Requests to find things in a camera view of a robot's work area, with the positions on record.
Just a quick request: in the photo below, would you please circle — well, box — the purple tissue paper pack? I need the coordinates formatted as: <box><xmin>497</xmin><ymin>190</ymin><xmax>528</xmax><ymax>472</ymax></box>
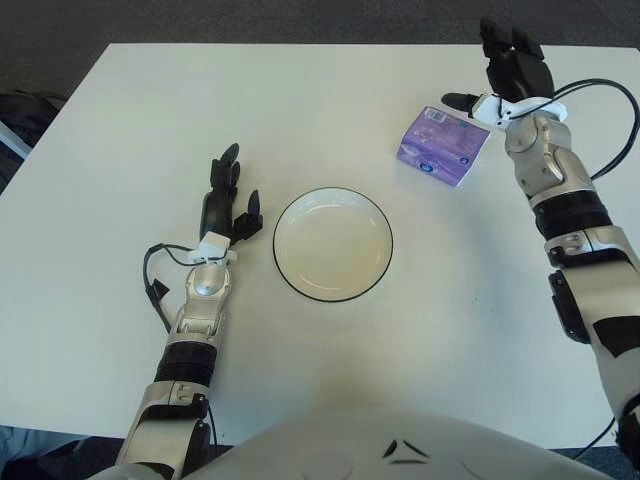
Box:
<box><xmin>395</xmin><ymin>105</ymin><xmax>491</xmax><ymax>189</ymax></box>

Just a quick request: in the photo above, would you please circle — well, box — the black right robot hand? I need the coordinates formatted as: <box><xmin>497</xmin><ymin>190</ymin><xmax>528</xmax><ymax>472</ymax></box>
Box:
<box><xmin>442</xmin><ymin>17</ymin><xmax>556</xmax><ymax>119</ymax></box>

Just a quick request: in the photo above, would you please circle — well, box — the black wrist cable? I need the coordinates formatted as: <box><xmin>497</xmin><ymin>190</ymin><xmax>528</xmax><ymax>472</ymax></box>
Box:
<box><xmin>143</xmin><ymin>243</ymin><xmax>211</xmax><ymax>334</ymax></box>
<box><xmin>502</xmin><ymin>77</ymin><xmax>640</xmax><ymax>181</ymax></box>

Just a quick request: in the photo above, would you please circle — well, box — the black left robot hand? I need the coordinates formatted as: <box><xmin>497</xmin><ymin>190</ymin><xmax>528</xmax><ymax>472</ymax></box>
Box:
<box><xmin>199</xmin><ymin>143</ymin><xmax>265</xmax><ymax>246</ymax></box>

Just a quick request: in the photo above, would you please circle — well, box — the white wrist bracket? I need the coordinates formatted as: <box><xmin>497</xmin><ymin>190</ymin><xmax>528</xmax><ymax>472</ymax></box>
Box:
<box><xmin>188</xmin><ymin>232</ymin><xmax>239</xmax><ymax>265</ymax></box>
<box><xmin>469</xmin><ymin>92</ymin><xmax>571</xmax><ymax>132</ymax></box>

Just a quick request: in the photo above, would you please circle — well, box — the black backpack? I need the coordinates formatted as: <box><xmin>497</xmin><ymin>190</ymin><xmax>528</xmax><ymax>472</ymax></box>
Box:
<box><xmin>0</xmin><ymin>92</ymin><xmax>66</xmax><ymax>194</ymax></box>

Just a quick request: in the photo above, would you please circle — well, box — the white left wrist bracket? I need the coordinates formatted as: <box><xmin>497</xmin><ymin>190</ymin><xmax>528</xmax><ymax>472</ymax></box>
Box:
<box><xmin>188</xmin><ymin>232</ymin><xmax>239</xmax><ymax>265</ymax></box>

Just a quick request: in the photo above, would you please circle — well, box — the grey robot torso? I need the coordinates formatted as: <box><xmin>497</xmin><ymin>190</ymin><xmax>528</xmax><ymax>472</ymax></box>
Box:
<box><xmin>97</xmin><ymin>407</ymin><xmax>619</xmax><ymax>480</ymax></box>

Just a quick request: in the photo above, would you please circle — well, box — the white plate with black rim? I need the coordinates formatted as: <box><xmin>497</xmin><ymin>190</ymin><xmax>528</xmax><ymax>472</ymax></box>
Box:
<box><xmin>272</xmin><ymin>187</ymin><xmax>395</xmax><ymax>304</ymax></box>

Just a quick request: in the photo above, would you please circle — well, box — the white grey board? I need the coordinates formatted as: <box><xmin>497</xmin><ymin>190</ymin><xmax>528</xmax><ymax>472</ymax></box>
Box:
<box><xmin>0</xmin><ymin>122</ymin><xmax>26</xmax><ymax>161</ymax></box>

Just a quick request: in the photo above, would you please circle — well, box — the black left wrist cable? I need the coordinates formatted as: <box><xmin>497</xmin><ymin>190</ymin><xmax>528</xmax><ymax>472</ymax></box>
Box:
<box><xmin>143</xmin><ymin>243</ymin><xmax>211</xmax><ymax>334</ymax></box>

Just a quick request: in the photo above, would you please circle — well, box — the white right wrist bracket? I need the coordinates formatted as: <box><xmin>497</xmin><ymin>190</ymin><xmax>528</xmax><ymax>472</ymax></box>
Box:
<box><xmin>469</xmin><ymin>92</ymin><xmax>571</xmax><ymax>132</ymax></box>

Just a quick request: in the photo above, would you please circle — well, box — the blue fabric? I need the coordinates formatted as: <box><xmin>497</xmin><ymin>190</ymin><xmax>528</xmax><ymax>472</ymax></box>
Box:
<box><xmin>0</xmin><ymin>424</ymin><xmax>91</xmax><ymax>461</ymax></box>

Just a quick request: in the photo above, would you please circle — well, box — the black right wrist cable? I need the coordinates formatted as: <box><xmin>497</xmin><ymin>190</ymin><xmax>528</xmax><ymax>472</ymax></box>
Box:
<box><xmin>502</xmin><ymin>77</ymin><xmax>640</xmax><ymax>181</ymax></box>

